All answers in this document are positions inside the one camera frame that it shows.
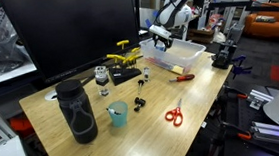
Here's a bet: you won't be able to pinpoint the small clear vial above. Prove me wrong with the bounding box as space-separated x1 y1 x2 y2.
143 66 150 82

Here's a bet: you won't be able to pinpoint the black table clamp vise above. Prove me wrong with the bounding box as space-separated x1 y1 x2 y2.
211 25 245 69

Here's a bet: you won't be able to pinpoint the red handled screwdriver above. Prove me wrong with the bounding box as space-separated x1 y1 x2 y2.
169 74 195 83

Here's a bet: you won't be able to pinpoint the yellow sponge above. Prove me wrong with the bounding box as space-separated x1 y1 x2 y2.
172 65 184 75

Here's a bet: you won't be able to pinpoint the aluminium extrusion rail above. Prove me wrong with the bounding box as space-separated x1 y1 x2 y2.
251 122 279 144

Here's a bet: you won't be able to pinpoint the red scissors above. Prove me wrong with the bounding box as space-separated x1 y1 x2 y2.
165 100 184 126

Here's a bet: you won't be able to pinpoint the yellow hex key set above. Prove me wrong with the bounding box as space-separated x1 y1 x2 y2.
107 47 141 86

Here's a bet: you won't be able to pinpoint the blue spring clamp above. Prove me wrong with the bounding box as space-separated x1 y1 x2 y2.
231 55 252 78

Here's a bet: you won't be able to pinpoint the black handled metal pin tool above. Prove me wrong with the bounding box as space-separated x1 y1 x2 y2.
138 80 145 95

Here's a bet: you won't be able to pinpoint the large black water bottle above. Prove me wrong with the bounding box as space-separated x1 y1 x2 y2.
55 79 98 144

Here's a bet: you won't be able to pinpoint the clear glass jar black band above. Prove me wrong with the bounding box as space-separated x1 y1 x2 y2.
95 66 110 97

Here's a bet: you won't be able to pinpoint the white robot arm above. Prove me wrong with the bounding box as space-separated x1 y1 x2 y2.
149 0 193 51

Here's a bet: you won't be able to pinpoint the small black knob tool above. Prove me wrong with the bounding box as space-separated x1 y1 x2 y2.
134 97 146 112

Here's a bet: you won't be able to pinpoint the black computer monitor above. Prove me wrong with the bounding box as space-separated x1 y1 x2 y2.
0 0 140 82

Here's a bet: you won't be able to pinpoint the orange sofa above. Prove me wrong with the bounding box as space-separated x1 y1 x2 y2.
243 2 279 40

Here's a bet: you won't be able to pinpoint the blue water bottle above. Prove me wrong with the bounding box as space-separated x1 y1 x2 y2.
155 41 165 51

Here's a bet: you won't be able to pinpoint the clear plastic container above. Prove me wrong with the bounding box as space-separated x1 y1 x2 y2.
140 38 205 75

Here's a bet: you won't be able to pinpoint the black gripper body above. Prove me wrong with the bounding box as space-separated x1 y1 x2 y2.
149 25 172 42

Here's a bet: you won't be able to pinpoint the black marker in cup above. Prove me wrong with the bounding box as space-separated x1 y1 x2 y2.
106 108 121 115

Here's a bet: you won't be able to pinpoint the teal plastic cup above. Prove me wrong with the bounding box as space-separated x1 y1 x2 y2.
107 100 128 128

